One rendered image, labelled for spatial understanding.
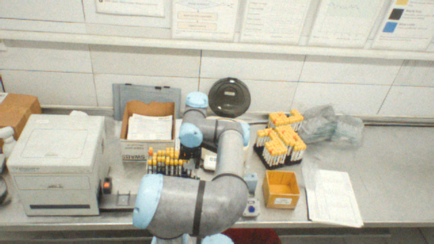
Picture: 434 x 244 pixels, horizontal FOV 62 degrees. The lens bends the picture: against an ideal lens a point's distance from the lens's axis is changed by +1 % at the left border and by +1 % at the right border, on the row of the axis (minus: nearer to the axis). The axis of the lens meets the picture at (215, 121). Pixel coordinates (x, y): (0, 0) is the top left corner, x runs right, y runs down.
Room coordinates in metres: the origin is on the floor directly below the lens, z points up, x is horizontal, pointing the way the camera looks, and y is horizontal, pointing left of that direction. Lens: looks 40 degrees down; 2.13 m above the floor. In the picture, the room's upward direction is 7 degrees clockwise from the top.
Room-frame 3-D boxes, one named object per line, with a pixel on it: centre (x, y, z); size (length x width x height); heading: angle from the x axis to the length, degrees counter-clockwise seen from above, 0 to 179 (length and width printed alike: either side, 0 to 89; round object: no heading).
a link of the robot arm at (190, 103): (0.95, 0.07, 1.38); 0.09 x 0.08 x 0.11; 179
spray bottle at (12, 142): (0.99, 0.83, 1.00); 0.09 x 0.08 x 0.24; 9
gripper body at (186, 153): (0.95, 0.08, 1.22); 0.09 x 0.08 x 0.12; 98
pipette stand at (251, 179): (1.04, -0.16, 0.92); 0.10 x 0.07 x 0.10; 101
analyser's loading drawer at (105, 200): (0.88, 0.35, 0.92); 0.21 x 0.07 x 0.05; 99
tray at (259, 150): (1.28, -0.29, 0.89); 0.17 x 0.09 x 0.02; 26
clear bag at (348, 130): (1.52, -0.72, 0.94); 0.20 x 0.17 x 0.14; 71
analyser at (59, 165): (0.94, 0.56, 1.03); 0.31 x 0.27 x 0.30; 99
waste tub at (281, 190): (1.03, -0.32, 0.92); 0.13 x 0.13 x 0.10; 6
